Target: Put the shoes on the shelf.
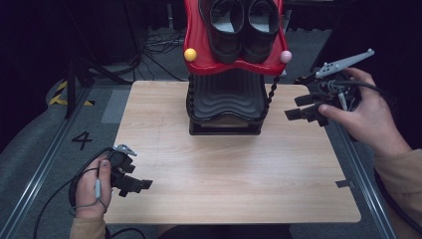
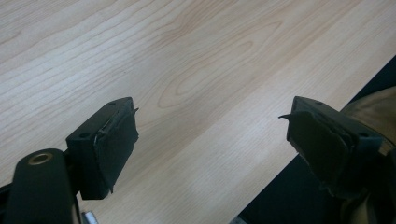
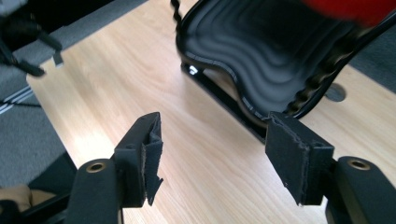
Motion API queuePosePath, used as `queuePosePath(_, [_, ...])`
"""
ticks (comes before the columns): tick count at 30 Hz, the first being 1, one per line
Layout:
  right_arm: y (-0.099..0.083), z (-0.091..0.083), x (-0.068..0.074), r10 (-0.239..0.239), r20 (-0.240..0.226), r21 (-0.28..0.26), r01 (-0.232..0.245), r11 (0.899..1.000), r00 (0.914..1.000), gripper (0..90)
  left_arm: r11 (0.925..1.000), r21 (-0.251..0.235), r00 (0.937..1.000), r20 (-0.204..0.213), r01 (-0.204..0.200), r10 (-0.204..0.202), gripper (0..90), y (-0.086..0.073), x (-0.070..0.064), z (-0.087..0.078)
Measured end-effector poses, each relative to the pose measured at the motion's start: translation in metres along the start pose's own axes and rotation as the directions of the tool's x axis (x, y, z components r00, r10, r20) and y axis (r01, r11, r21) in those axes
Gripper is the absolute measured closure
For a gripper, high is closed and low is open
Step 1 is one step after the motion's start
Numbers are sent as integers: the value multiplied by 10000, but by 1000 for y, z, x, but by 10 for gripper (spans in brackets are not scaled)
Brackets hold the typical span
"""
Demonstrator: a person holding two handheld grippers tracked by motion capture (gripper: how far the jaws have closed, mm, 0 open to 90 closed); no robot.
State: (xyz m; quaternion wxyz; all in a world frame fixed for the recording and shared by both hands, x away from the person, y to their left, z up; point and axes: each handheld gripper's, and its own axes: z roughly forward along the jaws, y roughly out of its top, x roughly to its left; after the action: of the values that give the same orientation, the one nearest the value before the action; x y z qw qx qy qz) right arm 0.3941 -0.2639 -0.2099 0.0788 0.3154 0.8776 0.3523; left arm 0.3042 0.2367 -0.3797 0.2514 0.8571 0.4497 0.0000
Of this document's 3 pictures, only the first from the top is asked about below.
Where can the black leather shoe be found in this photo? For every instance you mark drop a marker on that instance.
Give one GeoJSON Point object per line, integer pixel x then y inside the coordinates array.
{"type": "Point", "coordinates": [225, 40]}
{"type": "Point", "coordinates": [260, 43]}

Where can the metal floor rail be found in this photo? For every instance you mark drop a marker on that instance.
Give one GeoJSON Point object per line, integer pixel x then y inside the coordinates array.
{"type": "Point", "coordinates": [43, 166]}
{"type": "Point", "coordinates": [361, 179]}

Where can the person's right hand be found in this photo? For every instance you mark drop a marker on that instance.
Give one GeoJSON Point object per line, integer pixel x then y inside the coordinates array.
{"type": "Point", "coordinates": [371, 122]}

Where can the grey tape strip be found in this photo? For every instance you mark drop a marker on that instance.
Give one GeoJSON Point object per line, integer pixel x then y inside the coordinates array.
{"type": "Point", "coordinates": [345, 184]}

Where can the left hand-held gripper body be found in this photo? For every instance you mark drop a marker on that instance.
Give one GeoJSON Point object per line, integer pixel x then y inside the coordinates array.
{"type": "Point", "coordinates": [119, 161]}

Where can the yellow and black floor tape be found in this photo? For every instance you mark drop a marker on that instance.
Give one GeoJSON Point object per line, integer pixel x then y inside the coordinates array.
{"type": "Point", "coordinates": [55, 99]}

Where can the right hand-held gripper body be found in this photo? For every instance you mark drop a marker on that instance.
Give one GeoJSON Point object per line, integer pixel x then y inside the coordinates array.
{"type": "Point", "coordinates": [328, 91]}

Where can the red and black shoe rack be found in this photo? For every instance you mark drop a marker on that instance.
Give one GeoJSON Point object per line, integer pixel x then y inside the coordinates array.
{"type": "Point", "coordinates": [232, 96]}

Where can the person's left hand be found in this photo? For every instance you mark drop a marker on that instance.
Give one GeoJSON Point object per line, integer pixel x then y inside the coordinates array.
{"type": "Point", "coordinates": [88, 195]}

